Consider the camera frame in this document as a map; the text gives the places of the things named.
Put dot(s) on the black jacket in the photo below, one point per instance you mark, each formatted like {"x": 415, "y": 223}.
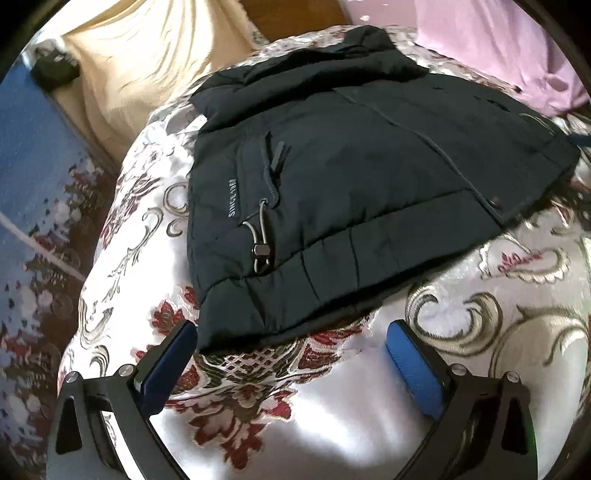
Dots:
{"x": 346, "y": 184}

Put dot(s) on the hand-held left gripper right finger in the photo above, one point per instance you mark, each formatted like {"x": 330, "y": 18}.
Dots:
{"x": 413, "y": 369}

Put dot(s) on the black tote bag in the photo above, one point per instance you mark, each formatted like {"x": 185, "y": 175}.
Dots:
{"x": 55, "y": 69}

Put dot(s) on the beige hanging cloth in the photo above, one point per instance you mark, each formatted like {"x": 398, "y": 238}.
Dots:
{"x": 138, "y": 69}

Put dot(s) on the floral satin bedspread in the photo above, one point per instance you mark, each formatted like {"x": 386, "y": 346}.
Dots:
{"x": 332, "y": 415}

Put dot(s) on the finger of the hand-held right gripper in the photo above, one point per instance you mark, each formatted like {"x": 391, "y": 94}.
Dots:
{"x": 582, "y": 141}

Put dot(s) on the wooden headboard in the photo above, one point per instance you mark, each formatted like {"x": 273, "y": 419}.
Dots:
{"x": 295, "y": 14}

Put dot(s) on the blue printed curtain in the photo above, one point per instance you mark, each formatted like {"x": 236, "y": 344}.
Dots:
{"x": 32, "y": 161}

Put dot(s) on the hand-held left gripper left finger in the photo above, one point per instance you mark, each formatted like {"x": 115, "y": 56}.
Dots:
{"x": 166, "y": 374}

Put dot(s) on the pink hanging cloth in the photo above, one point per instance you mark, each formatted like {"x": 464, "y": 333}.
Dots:
{"x": 485, "y": 41}

